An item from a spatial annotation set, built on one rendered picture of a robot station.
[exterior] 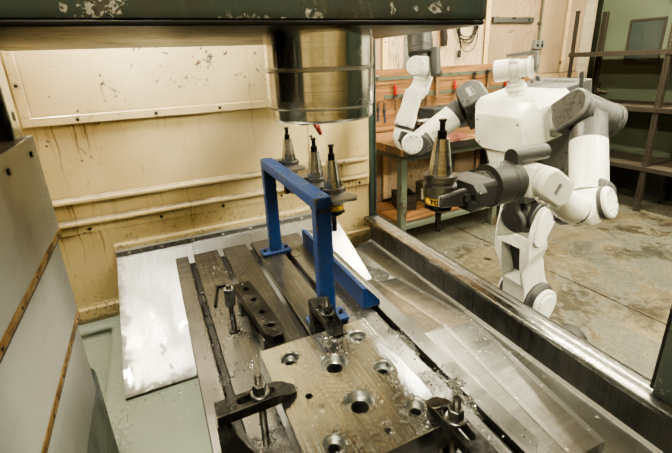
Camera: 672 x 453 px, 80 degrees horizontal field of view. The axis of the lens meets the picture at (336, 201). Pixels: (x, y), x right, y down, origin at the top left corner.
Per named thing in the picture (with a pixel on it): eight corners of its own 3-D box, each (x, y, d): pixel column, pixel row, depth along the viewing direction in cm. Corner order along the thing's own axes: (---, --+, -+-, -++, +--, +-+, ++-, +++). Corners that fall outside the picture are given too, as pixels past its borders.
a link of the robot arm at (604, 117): (592, 155, 114) (591, 111, 117) (624, 144, 105) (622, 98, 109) (561, 143, 110) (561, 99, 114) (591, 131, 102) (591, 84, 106)
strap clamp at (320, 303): (323, 335, 95) (320, 279, 91) (348, 371, 84) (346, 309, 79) (310, 339, 94) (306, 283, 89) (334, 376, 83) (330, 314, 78)
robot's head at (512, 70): (499, 86, 131) (498, 58, 128) (533, 82, 125) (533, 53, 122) (494, 91, 127) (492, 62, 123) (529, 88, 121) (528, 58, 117)
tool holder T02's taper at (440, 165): (423, 173, 76) (424, 138, 74) (439, 169, 79) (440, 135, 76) (441, 178, 73) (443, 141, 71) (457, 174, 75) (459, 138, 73)
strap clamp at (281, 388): (296, 424, 72) (289, 355, 67) (302, 438, 69) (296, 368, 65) (221, 454, 67) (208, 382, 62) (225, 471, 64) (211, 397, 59)
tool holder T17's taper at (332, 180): (320, 185, 99) (319, 158, 96) (337, 183, 100) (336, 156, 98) (327, 190, 95) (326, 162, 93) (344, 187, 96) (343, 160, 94)
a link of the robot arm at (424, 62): (412, 51, 149) (414, 83, 149) (401, 44, 140) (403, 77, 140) (443, 45, 143) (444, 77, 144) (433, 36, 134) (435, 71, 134)
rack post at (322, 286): (340, 308, 105) (336, 201, 96) (349, 319, 101) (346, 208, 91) (304, 319, 102) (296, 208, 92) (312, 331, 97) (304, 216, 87)
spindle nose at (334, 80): (253, 118, 65) (244, 37, 61) (335, 108, 73) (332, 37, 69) (303, 128, 52) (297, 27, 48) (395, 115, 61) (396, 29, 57)
